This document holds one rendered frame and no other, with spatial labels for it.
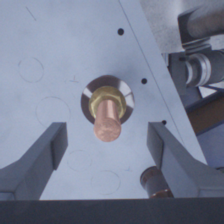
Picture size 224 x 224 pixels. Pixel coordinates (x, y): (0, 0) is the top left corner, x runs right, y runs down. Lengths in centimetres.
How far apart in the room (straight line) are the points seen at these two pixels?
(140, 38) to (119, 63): 7
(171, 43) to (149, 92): 149
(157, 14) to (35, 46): 156
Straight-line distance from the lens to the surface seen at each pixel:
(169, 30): 186
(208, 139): 113
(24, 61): 40
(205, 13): 62
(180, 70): 54
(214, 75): 58
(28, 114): 42
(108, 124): 17
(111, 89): 26
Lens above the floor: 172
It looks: 73 degrees down
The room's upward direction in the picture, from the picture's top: 175 degrees clockwise
